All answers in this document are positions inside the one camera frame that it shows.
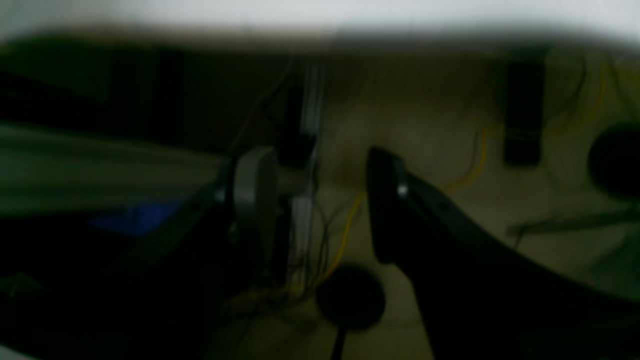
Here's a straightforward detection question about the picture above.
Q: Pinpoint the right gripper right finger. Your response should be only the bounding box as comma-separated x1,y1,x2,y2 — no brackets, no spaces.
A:
365,146,640,360

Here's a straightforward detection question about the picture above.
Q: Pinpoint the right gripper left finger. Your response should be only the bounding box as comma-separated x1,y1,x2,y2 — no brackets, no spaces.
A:
1,146,281,360

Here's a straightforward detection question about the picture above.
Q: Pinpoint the round black floor base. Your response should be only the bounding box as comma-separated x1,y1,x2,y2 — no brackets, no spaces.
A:
587,123,640,202
315,265,387,332

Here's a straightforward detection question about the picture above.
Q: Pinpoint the yellow cable on floor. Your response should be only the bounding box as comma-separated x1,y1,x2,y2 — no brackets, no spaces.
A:
235,125,491,301

